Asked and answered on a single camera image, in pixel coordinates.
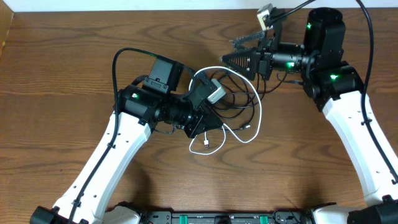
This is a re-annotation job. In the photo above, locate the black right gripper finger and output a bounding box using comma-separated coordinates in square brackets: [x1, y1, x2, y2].
[220, 49, 256, 78]
[231, 31, 265, 50]

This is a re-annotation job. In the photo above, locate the white cable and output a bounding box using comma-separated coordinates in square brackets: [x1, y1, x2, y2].
[188, 65, 263, 156]

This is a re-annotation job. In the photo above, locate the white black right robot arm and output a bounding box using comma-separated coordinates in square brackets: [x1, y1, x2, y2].
[221, 4, 397, 223]

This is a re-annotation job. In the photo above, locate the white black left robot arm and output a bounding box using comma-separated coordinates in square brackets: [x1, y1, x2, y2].
[30, 55, 225, 223]

